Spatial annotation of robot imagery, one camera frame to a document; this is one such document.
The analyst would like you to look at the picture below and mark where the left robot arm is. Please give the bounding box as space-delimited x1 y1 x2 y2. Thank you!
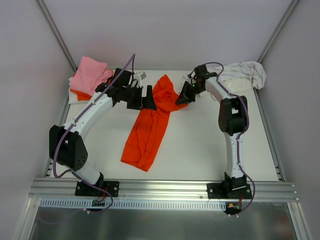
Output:
49 68 157 196

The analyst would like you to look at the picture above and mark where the aluminium mounting rail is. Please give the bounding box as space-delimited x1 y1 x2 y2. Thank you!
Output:
28 178 300 203

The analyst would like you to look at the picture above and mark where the crumpled white t shirt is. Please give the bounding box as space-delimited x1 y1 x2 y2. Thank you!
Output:
204 61 267 93

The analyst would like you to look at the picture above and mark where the folded pink t shirt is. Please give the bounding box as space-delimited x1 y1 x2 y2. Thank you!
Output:
69 56 114 96

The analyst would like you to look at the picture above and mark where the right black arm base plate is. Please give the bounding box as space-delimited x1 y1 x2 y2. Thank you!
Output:
206 182 252 200

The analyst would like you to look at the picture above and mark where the orange t shirt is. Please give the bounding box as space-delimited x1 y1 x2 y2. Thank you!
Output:
120 74 188 172
69 69 114 101

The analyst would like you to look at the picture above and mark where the white slotted cable duct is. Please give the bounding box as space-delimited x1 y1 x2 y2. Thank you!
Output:
39 198 226 212

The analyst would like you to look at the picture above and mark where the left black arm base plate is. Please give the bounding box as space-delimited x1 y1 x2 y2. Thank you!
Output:
74 180 120 197

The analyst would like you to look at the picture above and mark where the right corner frame post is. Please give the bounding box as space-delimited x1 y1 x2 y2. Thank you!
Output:
257 0 301 63

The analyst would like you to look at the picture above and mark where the folded orange t shirt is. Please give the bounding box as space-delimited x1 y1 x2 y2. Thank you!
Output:
69 69 114 101

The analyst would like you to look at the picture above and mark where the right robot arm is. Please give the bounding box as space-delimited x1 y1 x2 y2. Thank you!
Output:
175 63 252 199

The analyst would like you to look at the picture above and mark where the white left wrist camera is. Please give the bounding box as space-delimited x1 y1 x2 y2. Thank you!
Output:
133 71 147 87

